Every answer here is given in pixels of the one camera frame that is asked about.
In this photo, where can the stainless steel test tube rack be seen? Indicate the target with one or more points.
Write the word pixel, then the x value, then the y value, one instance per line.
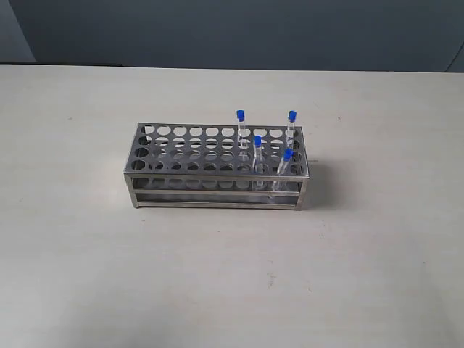
pixel 176 165

